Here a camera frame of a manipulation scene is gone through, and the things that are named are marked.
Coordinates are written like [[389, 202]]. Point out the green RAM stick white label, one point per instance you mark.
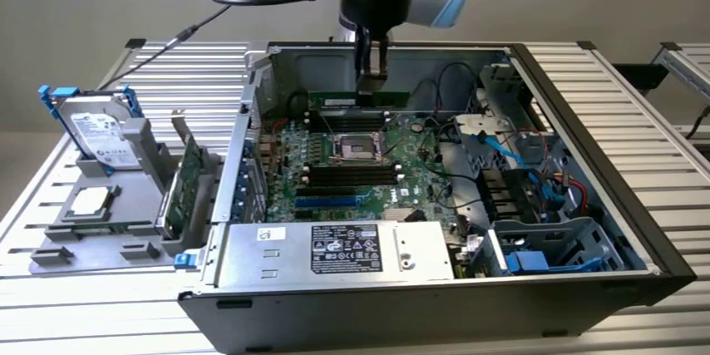
[[333, 101]]

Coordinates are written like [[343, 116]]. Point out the black RAM slot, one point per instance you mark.
[[356, 172], [350, 127], [356, 182], [356, 167], [350, 121], [350, 111], [356, 177], [350, 116]]

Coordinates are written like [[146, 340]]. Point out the round coin battery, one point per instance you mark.
[[417, 126]]

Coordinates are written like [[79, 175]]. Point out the CPU socket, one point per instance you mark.
[[357, 147]]

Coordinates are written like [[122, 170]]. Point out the silver optical drive bay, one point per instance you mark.
[[488, 126]]

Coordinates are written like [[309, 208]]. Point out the green motherboard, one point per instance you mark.
[[299, 151]]

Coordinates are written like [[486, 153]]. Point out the long black expansion slot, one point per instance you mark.
[[327, 192]]

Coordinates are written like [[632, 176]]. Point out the blue expansion slot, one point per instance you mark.
[[325, 202]]

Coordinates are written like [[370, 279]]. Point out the silver chipset heat sink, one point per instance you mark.
[[397, 215]]

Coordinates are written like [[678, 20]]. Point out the short black expansion slot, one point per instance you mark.
[[313, 214]]

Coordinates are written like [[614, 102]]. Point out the green graphics card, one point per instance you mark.
[[186, 188]]

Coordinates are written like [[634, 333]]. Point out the silver hard disk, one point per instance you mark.
[[97, 130]]

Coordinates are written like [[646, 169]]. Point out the silver power supply box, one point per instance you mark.
[[250, 259]]

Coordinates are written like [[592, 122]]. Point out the grey parts rack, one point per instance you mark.
[[139, 201]]

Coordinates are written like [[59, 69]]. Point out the grey disk bay cage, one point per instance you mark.
[[572, 238]]

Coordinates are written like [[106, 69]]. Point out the blue disk carrier in case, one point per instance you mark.
[[528, 262]]

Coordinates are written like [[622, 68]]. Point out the metal slat side table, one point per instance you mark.
[[688, 68]]

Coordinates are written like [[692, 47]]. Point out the blue hard disk caddy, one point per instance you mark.
[[47, 99]]

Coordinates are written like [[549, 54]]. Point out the blue case latch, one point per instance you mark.
[[185, 260]]

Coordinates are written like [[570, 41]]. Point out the silver CPU chip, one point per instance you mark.
[[91, 201]]

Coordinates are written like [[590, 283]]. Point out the black open PC case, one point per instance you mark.
[[389, 321]]

